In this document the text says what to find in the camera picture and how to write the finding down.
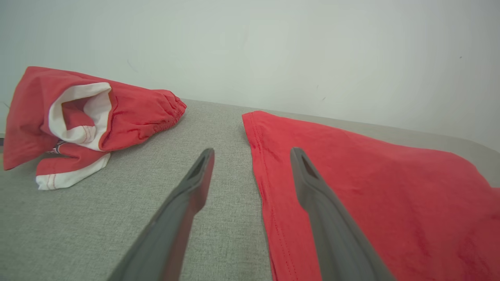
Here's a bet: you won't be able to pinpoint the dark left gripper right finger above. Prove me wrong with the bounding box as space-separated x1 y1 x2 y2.
289 147 396 281

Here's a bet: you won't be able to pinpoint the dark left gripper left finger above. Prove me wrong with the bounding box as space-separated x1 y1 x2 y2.
107 148 216 281

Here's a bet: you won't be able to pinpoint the red jersey with white trim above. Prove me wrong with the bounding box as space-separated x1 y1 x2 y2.
242 110 500 281

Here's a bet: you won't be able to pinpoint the red shorts with white bands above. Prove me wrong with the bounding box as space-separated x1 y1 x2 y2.
3 66 188 191

